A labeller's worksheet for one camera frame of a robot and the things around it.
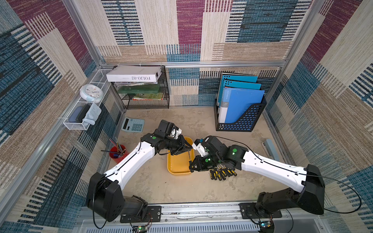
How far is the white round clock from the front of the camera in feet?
2.40

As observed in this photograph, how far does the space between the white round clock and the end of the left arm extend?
38cm

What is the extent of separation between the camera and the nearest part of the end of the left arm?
634 mm
